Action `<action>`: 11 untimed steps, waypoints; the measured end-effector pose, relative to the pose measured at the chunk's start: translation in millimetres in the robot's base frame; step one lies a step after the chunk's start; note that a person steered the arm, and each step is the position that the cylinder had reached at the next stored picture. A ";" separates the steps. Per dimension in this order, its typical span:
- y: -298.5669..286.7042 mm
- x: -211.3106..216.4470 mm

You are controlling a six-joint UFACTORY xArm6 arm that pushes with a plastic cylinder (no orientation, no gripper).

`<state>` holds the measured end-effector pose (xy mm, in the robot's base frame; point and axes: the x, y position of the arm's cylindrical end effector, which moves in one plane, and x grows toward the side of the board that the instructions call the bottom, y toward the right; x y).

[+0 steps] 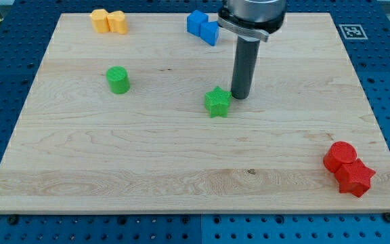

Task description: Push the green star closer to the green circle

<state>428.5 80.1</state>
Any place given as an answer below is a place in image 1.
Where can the green star block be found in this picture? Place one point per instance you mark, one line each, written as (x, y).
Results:
(217, 102)

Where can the red star block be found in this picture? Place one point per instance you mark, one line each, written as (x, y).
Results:
(354, 178)

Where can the wooden board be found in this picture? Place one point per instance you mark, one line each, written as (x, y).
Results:
(78, 148)

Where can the green cylinder block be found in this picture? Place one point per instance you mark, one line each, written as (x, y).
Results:
(118, 80)

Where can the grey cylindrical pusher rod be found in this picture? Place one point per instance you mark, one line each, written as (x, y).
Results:
(244, 66)

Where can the blue cube block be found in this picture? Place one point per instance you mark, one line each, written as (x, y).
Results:
(194, 22)

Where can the yellow heart block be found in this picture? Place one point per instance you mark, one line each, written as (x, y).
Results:
(117, 22)

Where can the yellow pentagon block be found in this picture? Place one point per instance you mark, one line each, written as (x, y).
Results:
(99, 20)

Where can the red cylinder block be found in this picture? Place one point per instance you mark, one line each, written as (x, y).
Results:
(338, 154)

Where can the white fiducial marker tag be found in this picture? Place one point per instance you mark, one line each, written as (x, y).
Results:
(353, 32)

